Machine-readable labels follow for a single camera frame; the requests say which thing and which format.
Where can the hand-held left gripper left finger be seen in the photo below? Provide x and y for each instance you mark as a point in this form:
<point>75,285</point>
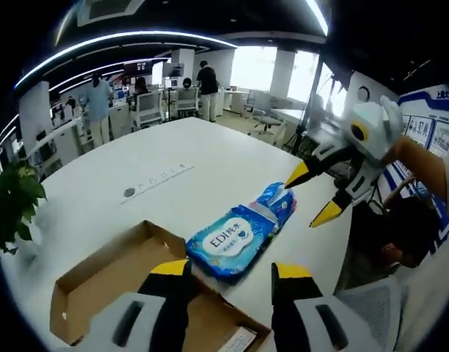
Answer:
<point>166,297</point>

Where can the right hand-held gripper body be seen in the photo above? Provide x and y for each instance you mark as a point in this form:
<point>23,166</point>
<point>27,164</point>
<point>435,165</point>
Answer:
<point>375,124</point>

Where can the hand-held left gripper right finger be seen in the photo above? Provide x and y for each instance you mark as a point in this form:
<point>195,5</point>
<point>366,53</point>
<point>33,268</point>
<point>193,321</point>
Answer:
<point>294,311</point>

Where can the blue plastic packet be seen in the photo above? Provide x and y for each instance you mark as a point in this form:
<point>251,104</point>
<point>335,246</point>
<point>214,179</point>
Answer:
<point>279,205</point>

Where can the brown cardboard shoe box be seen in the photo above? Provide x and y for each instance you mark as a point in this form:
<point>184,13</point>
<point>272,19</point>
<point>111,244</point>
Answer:
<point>111,264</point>

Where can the blue wet wipes pack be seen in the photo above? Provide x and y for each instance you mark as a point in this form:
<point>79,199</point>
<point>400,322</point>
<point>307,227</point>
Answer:
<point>228,238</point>

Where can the black tripod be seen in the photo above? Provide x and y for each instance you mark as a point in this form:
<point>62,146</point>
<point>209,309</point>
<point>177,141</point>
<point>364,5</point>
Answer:
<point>299,139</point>

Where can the grey office chair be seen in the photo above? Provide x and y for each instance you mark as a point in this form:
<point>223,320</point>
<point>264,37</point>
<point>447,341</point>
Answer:
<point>265,119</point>

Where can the grey mesh chair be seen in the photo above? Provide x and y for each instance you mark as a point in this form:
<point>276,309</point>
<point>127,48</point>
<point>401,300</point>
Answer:
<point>391,304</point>

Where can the white table socket strip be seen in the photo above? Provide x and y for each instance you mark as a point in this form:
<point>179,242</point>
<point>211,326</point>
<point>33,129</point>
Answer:
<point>129,192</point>

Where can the straight ceiling light strip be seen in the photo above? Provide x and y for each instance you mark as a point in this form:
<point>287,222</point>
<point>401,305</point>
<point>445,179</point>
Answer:
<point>318,16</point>

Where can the white office chair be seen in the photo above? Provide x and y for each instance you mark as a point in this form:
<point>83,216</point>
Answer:
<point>149,106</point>
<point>188,99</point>

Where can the green potted plant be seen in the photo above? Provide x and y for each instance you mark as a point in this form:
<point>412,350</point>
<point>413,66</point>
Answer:
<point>11,198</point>

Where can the curved ceiling light strip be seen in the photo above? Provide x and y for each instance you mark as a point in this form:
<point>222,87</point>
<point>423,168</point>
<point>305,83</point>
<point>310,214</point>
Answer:
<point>129,35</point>

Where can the ceiling air conditioner unit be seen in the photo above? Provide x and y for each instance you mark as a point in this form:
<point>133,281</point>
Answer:
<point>107,9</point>

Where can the blue white wall board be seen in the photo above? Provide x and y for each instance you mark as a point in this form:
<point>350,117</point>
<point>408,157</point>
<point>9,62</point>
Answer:
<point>426,124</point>

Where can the dark wall screen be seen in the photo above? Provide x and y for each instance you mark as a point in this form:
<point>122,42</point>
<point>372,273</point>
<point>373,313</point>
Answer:
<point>138,67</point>

